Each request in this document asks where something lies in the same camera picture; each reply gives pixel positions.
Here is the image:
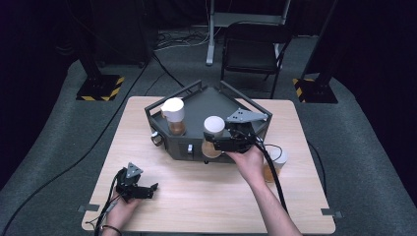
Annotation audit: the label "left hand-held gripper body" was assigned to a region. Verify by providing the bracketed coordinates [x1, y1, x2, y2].
[115, 161, 155, 203]

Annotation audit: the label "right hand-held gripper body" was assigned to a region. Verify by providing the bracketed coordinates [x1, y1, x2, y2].
[213, 107, 269, 154]

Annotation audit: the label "brown powder spice jar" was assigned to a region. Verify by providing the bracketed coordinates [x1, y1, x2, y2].
[201, 115, 226, 159]

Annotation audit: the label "black corner rack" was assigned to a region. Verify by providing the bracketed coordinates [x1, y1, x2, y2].
[144, 79, 273, 164]

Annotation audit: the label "glass jar with spout lid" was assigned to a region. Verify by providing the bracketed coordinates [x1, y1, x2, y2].
[159, 96, 187, 137]

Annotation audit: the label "orange powder spice jar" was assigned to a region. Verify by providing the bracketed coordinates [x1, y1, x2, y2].
[262, 147, 289, 184]

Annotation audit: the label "person's left hand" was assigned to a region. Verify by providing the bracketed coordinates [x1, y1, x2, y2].
[104, 198, 142, 229]

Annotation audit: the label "person's right hand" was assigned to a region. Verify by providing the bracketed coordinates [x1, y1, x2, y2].
[226, 144, 266, 189]

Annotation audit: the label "black wristband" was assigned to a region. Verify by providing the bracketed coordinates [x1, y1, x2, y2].
[101, 224, 123, 236]

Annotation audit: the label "black folding chair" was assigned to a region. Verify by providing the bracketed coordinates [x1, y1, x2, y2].
[219, 21, 294, 99]

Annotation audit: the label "grey metal stand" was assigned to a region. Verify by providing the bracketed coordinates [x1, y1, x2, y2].
[206, 0, 292, 67]

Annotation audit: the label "black stand with striped base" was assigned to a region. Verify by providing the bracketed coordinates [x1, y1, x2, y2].
[292, 0, 338, 104]
[76, 32, 126, 102]

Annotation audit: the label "black cabinet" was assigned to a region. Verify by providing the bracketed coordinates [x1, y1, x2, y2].
[88, 0, 158, 67]

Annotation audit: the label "left hand-held gripper cable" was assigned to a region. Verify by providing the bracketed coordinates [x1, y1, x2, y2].
[87, 168, 127, 236]

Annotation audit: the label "hand-held gripper cable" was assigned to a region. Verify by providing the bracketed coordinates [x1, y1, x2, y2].
[229, 129, 290, 214]
[87, 168, 127, 236]

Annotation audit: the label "right hand-held gripper cable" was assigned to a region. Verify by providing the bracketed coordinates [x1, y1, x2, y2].
[229, 129, 290, 214]

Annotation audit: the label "long black floor cable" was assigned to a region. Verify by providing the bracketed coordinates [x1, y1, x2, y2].
[0, 62, 149, 236]

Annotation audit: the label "thin black cable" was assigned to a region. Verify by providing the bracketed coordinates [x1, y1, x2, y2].
[306, 141, 328, 198]

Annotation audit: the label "bundle of floor cables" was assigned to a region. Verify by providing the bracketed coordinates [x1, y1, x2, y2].
[153, 29, 210, 52]

